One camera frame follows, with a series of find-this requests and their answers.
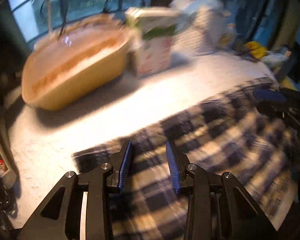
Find white perforated plastic basket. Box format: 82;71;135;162
175;7;215;56

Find green white milk carton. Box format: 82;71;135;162
125;7;179;77

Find yellow lidded food container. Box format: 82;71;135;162
21;15;131;111

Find white quilted table cloth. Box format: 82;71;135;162
8;51;298;230

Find yellow plastic bag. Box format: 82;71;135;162
245;41;267;60

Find plaid flannel pants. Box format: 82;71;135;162
72;77;300;240

